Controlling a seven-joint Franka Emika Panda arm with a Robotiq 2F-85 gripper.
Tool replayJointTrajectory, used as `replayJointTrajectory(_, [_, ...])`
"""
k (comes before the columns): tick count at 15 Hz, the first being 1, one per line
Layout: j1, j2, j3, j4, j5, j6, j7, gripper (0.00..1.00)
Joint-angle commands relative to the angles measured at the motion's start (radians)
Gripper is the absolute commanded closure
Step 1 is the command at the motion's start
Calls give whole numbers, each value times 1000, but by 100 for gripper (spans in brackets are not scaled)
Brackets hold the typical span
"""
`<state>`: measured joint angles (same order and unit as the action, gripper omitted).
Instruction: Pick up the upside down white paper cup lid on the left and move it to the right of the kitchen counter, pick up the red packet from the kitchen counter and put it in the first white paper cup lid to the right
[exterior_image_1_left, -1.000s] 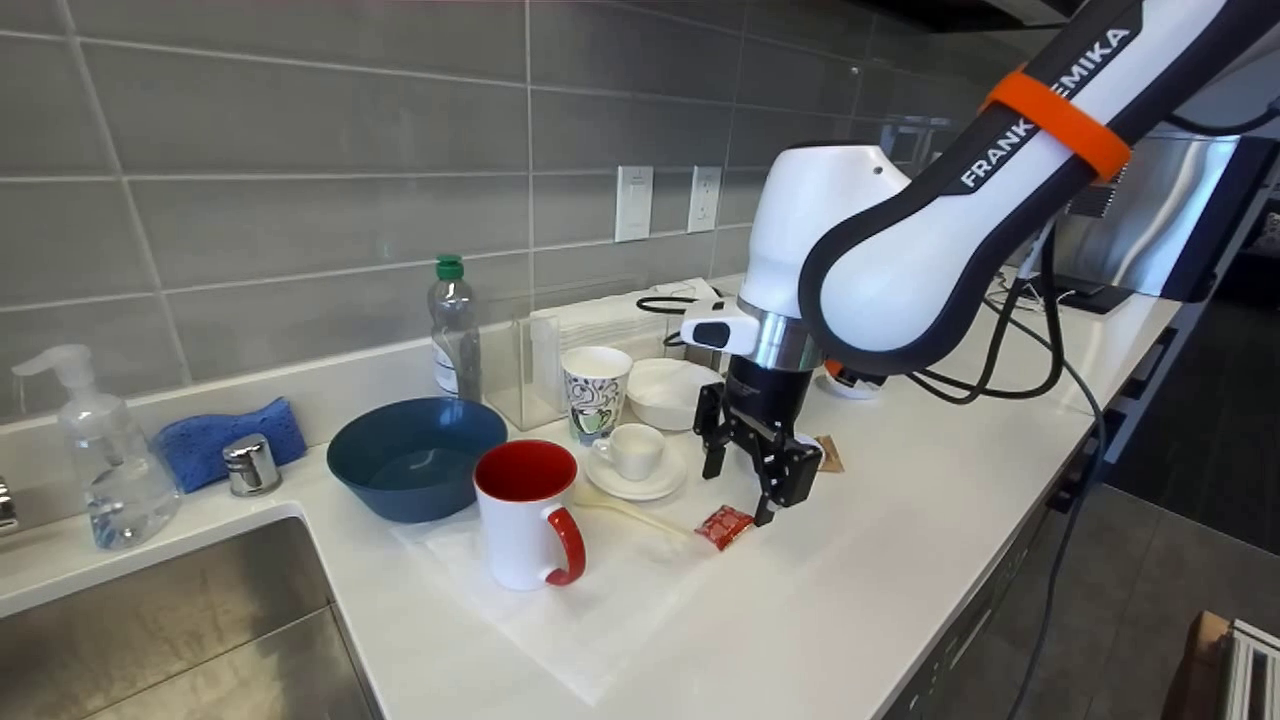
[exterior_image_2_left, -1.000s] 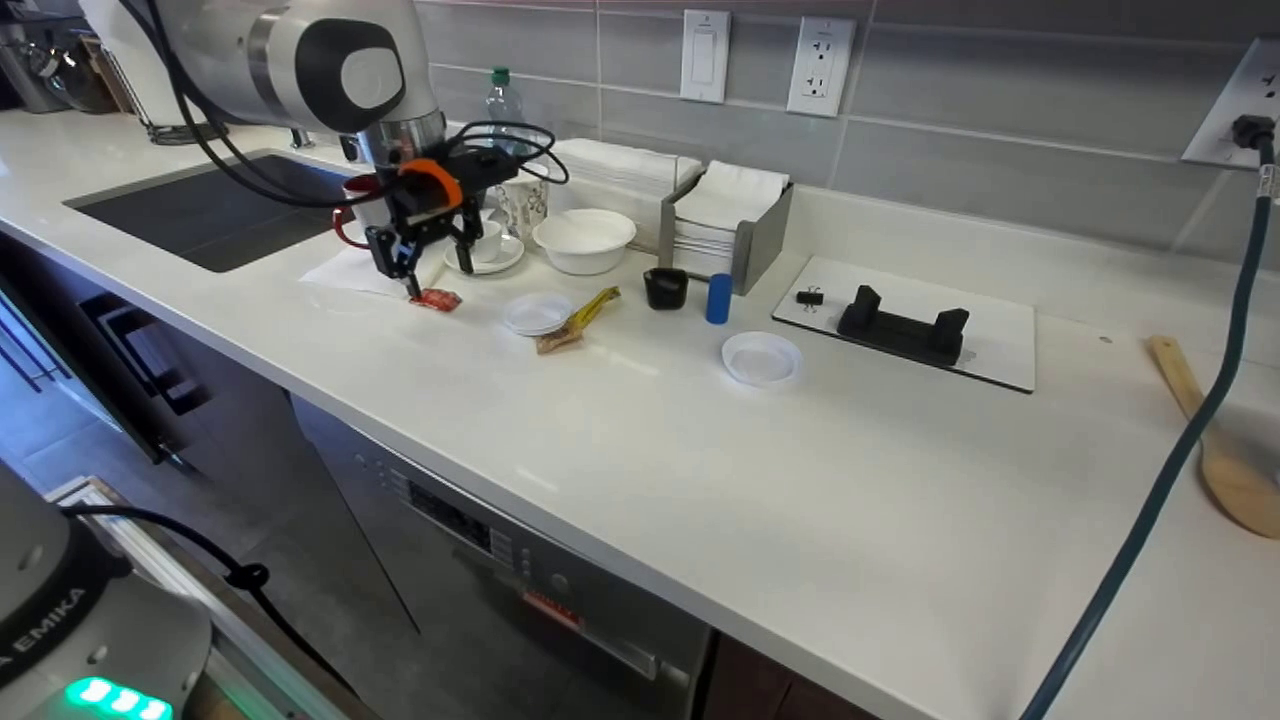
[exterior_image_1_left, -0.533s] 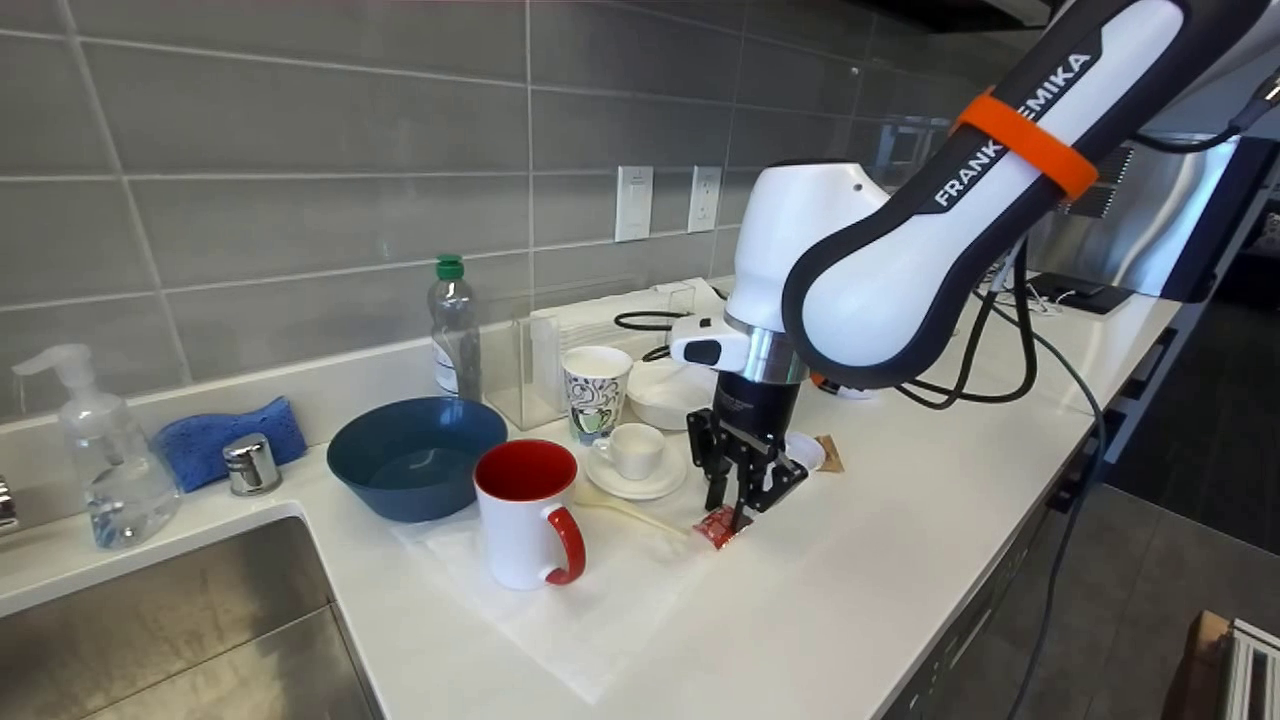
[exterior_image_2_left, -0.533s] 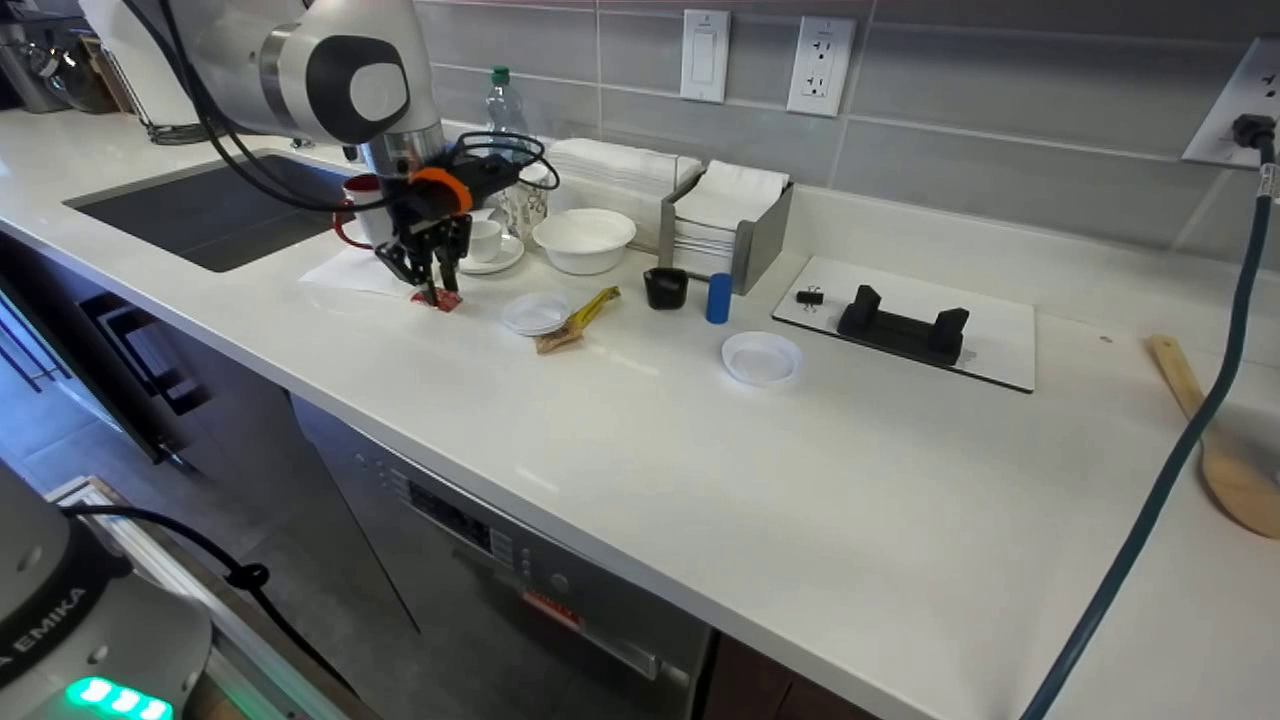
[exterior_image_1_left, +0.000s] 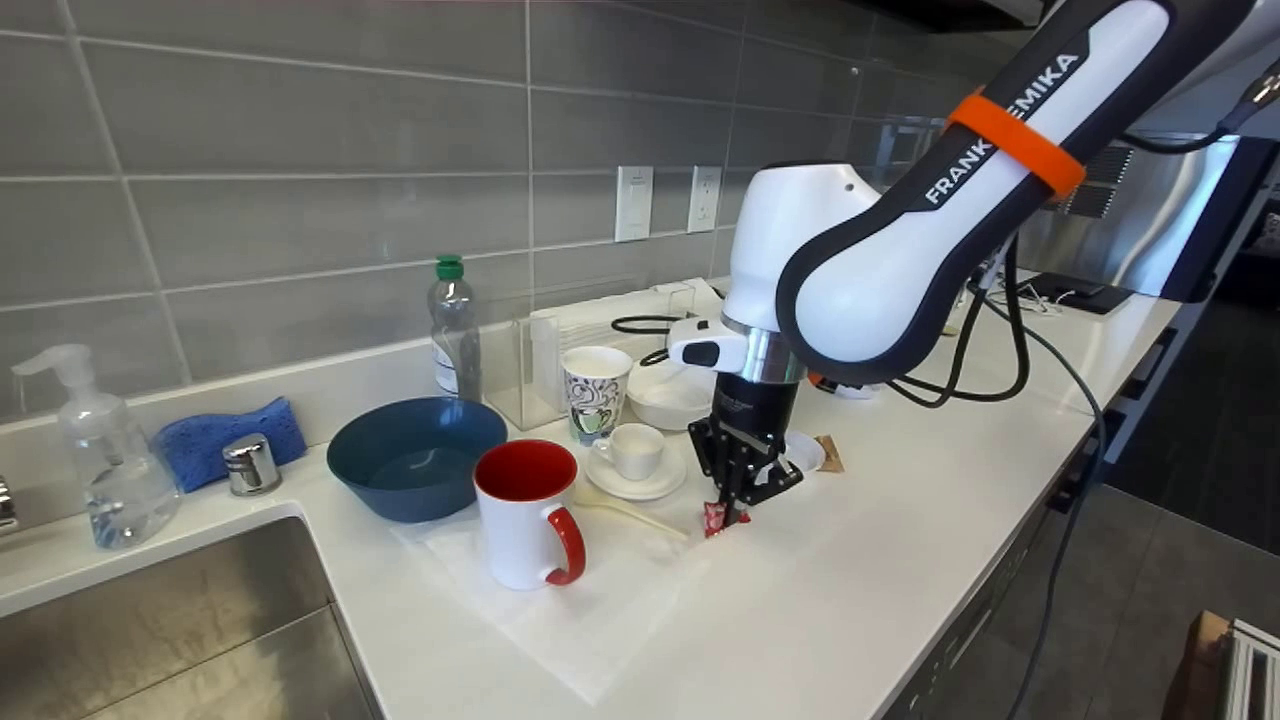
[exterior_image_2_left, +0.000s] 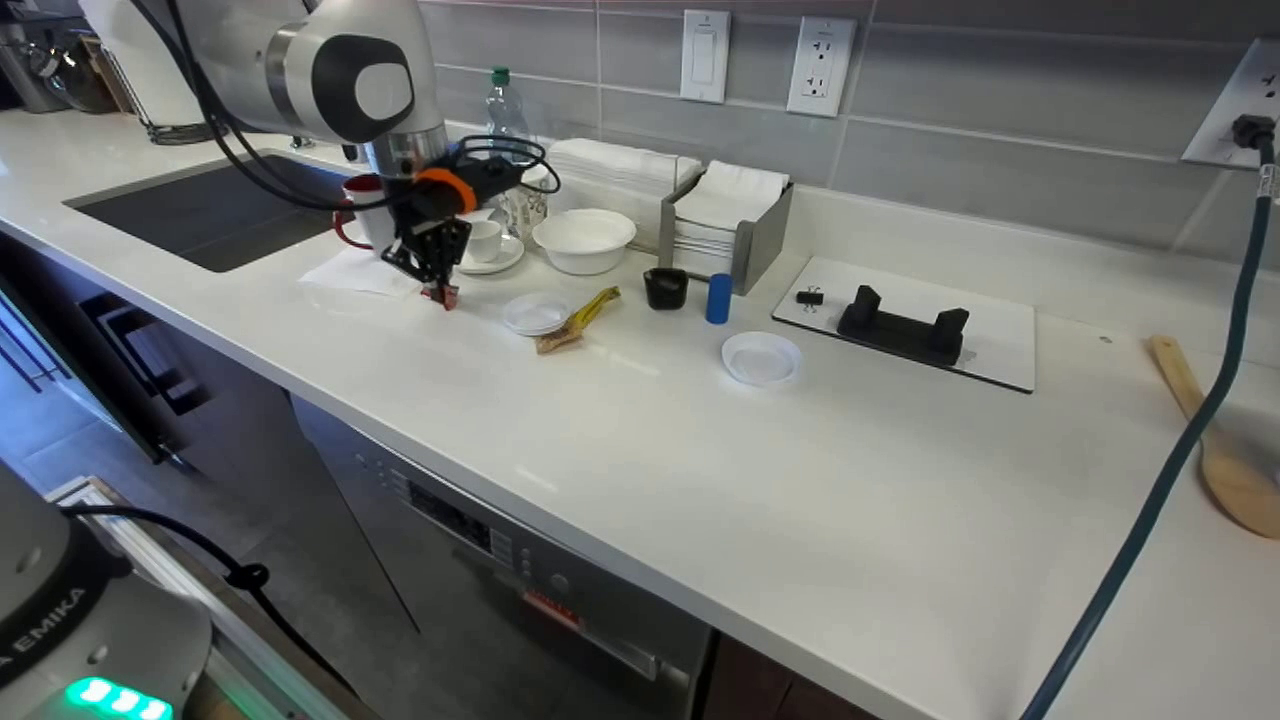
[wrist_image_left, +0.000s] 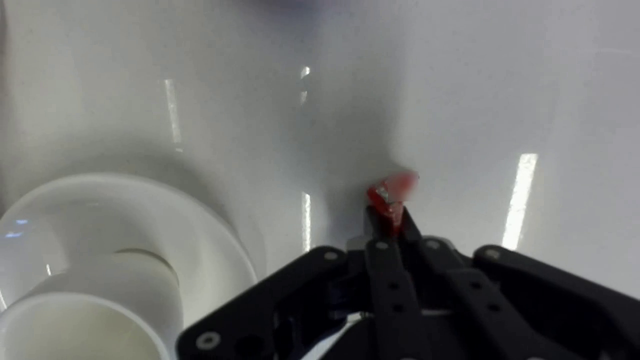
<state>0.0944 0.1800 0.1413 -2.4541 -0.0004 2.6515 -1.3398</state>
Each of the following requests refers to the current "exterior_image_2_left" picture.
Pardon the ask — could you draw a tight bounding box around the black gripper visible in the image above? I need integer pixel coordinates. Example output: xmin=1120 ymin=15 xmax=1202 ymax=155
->
xmin=385 ymin=171 xmax=484 ymax=313

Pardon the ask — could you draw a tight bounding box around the grey robot base green light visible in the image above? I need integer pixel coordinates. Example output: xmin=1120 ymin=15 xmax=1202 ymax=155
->
xmin=0 ymin=461 xmax=220 ymax=720

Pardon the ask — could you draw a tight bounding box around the small black cup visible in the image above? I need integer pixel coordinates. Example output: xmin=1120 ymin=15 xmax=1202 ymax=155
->
xmin=639 ymin=266 xmax=692 ymax=318

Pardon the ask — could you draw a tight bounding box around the small white teacup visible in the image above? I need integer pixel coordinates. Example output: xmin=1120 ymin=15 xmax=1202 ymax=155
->
xmin=461 ymin=214 xmax=516 ymax=266

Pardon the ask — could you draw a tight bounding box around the white saucer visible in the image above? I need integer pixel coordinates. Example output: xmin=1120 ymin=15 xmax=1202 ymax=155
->
xmin=456 ymin=232 xmax=531 ymax=280

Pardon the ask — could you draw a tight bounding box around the red and white mug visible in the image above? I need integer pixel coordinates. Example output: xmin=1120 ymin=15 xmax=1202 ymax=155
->
xmin=329 ymin=171 xmax=402 ymax=258

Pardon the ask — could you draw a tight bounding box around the white bowl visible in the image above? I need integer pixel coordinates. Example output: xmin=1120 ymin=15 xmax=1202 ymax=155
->
xmin=529 ymin=206 xmax=643 ymax=280

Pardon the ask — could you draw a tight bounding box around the yellow and brown stick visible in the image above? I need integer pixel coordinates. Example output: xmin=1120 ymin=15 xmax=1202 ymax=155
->
xmin=531 ymin=285 xmax=629 ymax=360

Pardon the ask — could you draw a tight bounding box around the clear bottle green cap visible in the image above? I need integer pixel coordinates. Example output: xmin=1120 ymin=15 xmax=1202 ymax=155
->
xmin=479 ymin=66 xmax=518 ymax=141

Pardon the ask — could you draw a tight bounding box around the white napkin stack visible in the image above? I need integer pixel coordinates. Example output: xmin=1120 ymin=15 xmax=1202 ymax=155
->
xmin=546 ymin=133 xmax=706 ymax=208

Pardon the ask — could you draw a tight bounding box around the stainless steel sink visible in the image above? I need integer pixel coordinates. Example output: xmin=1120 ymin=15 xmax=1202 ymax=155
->
xmin=62 ymin=151 xmax=368 ymax=280

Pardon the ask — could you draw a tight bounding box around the small blue cylinder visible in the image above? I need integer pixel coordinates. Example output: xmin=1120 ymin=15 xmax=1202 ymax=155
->
xmin=701 ymin=268 xmax=738 ymax=329

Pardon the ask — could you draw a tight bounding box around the stainless dishwasher front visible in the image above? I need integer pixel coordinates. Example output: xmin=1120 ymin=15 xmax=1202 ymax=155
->
xmin=287 ymin=397 xmax=718 ymax=720

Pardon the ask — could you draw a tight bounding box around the black holder block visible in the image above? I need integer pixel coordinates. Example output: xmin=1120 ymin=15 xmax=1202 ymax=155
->
xmin=831 ymin=280 xmax=977 ymax=371

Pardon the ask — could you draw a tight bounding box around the white flat board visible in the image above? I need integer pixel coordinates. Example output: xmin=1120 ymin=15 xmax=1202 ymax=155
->
xmin=767 ymin=254 xmax=1042 ymax=397

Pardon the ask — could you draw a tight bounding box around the wooden spoon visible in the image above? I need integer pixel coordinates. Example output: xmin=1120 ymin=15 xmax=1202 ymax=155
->
xmin=1143 ymin=331 xmax=1280 ymax=545

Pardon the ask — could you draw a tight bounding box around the orange wrapped cable connector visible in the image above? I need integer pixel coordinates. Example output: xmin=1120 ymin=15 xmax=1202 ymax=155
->
xmin=408 ymin=163 xmax=484 ymax=222

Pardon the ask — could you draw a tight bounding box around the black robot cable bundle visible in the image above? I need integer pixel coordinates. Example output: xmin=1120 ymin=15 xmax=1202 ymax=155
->
xmin=127 ymin=0 xmax=568 ymax=222

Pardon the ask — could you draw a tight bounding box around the black cabinet handle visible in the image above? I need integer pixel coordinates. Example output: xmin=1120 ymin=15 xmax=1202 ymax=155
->
xmin=76 ymin=291 xmax=212 ymax=421

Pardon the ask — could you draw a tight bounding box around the white wall switch plate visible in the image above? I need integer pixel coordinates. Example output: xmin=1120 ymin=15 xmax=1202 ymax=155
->
xmin=675 ymin=4 xmax=736 ymax=108

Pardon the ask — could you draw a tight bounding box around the thin black floor cable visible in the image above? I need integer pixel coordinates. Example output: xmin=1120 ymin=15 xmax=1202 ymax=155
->
xmin=60 ymin=499 xmax=352 ymax=689

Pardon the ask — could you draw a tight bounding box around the blue power cable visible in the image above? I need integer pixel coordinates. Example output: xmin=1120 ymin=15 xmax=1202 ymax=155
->
xmin=1016 ymin=145 xmax=1280 ymax=720

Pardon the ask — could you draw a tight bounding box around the white wall outlet with plug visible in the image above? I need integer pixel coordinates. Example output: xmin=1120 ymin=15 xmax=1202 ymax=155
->
xmin=1181 ymin=32 xmax=1280 ymax=171

